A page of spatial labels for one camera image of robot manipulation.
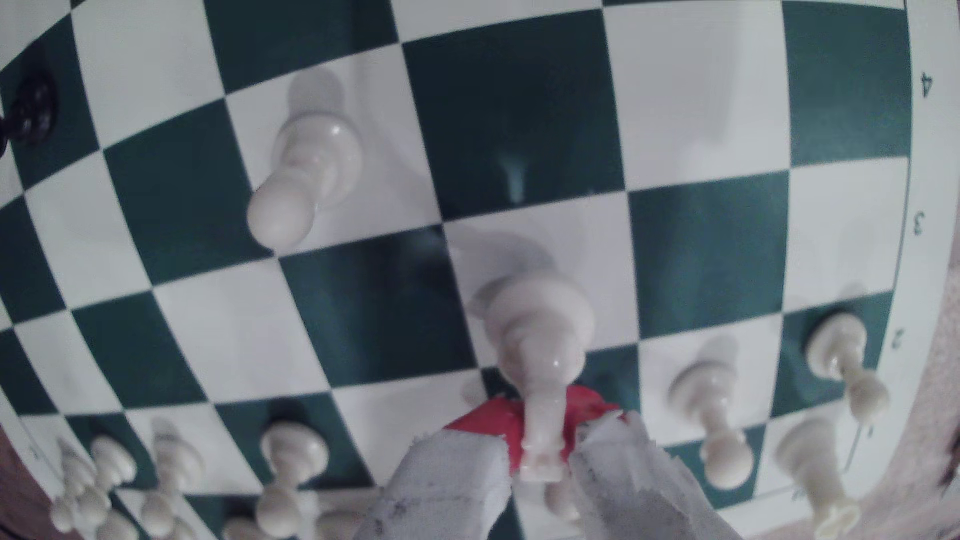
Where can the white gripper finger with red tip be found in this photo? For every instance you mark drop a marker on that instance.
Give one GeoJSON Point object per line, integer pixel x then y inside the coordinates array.
{"type": "Point", "coordinates": [637, 487]}
{"type": "Point", "coordinates": [442, 487]}

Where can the white chess knight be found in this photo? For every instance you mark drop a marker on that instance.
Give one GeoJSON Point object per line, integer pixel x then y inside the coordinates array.
{"type": "Point", "coordinates": [536, 322]}

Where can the white chess rook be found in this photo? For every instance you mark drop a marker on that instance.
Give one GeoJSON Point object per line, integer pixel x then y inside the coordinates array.
{"type": "Point", "coordinates": [810, 450]}

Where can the green white chess mat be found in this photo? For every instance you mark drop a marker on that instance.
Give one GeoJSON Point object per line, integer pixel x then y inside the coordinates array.
{"type": "Point", "coordinates": [510, 112]}

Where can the black chess pawn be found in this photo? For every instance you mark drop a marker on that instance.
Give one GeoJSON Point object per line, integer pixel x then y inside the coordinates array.
{"type": "Point", "coordinates": [34, 112]}

